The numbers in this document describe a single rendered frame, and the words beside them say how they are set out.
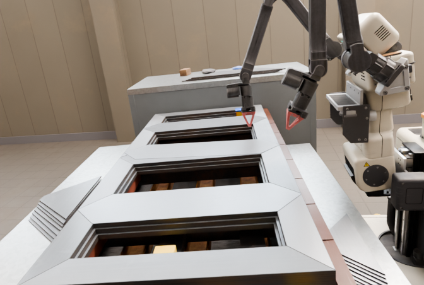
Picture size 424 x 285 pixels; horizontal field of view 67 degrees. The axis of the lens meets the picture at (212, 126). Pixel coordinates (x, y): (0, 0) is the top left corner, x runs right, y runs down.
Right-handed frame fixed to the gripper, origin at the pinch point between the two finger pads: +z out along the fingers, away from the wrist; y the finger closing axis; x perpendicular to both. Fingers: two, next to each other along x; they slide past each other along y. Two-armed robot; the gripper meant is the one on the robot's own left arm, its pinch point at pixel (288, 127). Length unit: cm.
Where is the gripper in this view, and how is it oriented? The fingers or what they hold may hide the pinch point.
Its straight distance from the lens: 127.2
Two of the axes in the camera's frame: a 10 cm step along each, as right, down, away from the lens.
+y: -1.5, 3.0, -9.4
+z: -3.5, 8.7, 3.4
